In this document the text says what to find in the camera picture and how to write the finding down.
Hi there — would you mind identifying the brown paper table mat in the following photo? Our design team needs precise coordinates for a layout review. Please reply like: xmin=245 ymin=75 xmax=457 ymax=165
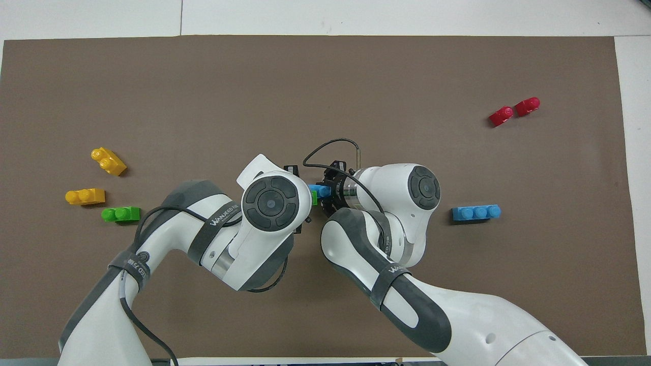
xmin=0 ymin=35 xmax=647 ymax=359

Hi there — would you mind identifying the yellow two-stud toy brick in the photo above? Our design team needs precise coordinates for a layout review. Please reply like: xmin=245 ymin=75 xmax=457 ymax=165
xmin=65 ymin=188 xmax=106 ymax=206
xmin=91 ymin=147 xmax=127 ymax=177

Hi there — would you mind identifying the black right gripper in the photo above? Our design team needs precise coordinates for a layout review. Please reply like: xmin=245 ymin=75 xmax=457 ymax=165
xmin=316 ymin=161 xmax=352 ymax=218

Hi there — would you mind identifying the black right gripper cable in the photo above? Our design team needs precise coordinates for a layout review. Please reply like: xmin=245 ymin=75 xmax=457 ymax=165
xmin=303 ymin=138 xmax=387 ymax=214

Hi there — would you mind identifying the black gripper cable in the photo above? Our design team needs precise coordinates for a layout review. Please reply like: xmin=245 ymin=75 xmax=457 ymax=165
xmin=303 ymin=138 xmax=387 ymax=214
xmin=120 ymin=205 xmax=290 ymax=366

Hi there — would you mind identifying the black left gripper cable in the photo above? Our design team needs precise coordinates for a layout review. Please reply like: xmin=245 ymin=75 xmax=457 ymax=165
xmin=120 ymin=205 xmax=290 ymax=366

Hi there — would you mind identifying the red one-stud toy brick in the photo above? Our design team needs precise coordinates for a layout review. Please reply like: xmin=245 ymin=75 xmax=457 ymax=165
xmin=515 ymin=97 xmax=541 ymax=117
xmin=489 ymin=106 xmax=515 ymax=128

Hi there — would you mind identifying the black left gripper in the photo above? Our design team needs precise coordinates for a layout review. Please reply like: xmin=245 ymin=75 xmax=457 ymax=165
xmin=283 ymin=164 xmax=311 ymax=234

